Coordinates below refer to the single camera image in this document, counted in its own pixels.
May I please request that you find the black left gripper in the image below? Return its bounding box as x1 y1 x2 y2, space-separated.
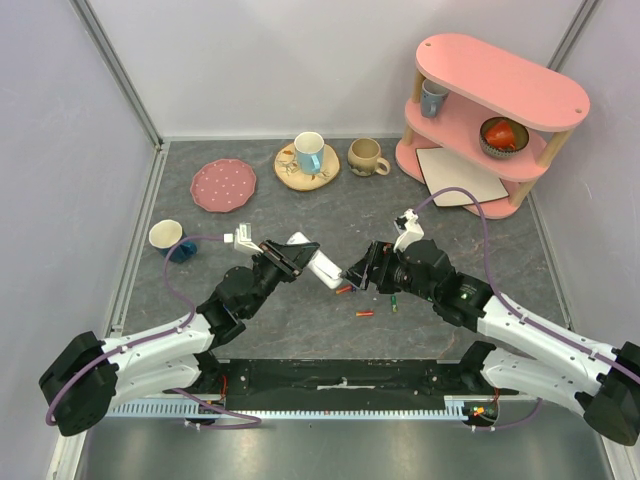
245 238 321 318

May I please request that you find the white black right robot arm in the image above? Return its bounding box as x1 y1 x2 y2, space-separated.
342 240 639 446

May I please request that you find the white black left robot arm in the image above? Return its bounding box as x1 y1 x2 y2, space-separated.
39 240 320 437

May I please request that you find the beige floral saucer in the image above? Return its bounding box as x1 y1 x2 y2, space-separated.
273 141 342 192

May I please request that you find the pink dotted plate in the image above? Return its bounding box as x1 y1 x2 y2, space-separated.
190 158 257 213

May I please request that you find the light blue mug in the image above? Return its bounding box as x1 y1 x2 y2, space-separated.
294 132 325 175

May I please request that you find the beige ceramic mug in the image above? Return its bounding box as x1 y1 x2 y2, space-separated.
347 138 391 177

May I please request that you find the white square mat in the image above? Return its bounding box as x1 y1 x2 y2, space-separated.
416 148 508 203

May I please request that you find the dark blue mug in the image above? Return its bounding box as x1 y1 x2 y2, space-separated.
148 219 197 264

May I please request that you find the grey blue shelf mug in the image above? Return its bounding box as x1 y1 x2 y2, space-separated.
420 79 449 118

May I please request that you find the patterned dark bowl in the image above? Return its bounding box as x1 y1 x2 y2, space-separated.
479 117 530 160

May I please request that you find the red cup in bowl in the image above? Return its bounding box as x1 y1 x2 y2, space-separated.
484 120 516 150

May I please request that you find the pink three-tier shelf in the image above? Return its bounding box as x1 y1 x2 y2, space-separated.
395 33 590 219

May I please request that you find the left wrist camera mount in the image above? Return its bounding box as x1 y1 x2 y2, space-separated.
223 222 262 255

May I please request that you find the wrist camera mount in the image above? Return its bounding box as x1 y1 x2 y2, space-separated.
223 222 262 255
393 209 424 252

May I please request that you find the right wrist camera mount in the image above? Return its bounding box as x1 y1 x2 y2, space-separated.
393 209 424 252

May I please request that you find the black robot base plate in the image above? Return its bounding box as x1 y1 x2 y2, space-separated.
186 359 495 411

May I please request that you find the white slotted cable duct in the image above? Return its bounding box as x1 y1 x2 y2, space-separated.
106 397 497 423

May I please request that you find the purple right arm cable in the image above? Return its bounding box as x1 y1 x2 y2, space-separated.
414 187 640 434

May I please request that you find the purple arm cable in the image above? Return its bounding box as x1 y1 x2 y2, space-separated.
414 187 640 434
45 234 262 431

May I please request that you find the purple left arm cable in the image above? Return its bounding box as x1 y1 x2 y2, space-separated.
45 234 262 431

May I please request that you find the aluminium frame post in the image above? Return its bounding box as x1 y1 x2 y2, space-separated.
70 0 164 150
547 0 602 72

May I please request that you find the left aluminium frame post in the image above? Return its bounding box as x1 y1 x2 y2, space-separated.
70 0 164 150

